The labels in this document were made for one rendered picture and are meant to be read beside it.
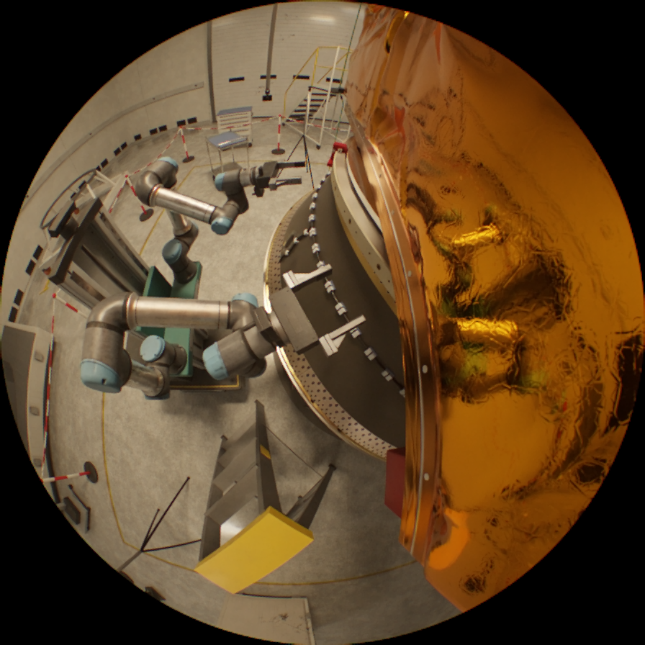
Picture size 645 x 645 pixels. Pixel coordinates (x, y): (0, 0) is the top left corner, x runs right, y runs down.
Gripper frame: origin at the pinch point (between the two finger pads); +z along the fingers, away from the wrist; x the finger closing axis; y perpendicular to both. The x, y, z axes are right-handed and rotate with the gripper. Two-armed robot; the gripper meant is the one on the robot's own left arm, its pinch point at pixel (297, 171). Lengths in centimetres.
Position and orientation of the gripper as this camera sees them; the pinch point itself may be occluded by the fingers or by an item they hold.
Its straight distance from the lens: 81.2
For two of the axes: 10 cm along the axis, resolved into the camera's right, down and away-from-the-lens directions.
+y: -0.3, -3.7, -9.3
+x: 0.4, -9.3, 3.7
